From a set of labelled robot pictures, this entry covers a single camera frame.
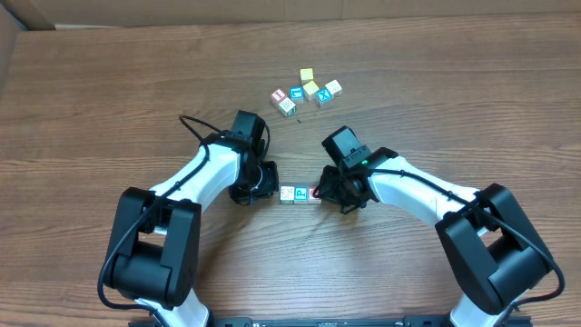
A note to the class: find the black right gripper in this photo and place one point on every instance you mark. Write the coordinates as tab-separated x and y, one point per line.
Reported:
327	187

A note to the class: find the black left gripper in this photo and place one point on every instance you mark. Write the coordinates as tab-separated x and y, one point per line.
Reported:
270	180

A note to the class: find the wooden block green Z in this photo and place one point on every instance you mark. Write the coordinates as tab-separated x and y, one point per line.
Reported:
287	194

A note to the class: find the wooden block number 3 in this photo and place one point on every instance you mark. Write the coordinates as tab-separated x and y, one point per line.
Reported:
301	194

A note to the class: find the wooden block red Q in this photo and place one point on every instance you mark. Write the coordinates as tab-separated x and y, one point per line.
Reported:
312	199

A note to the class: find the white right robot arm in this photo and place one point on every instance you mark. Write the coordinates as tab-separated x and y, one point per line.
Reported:
494	251

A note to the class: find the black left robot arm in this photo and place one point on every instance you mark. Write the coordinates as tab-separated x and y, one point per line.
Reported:
152	257

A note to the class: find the wooden block green side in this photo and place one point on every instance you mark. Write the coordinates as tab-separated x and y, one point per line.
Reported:
287	107

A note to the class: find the wooden block red I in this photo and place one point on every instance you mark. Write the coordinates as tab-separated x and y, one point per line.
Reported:
277	96

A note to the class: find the wooden block blue L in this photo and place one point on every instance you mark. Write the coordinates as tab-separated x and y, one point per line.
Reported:
296	94

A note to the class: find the wooden block blue X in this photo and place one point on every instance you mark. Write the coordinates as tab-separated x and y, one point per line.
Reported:
324	97

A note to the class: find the wooden block plain picture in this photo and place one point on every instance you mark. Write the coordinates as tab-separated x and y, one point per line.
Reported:
334	88

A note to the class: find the wooden block plain yellow top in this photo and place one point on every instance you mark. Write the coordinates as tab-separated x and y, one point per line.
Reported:
310	89

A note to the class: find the wooden block yellow far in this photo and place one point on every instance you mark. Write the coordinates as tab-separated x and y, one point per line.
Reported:
306	75

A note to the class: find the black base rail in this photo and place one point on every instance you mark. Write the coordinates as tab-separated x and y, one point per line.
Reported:
408	321

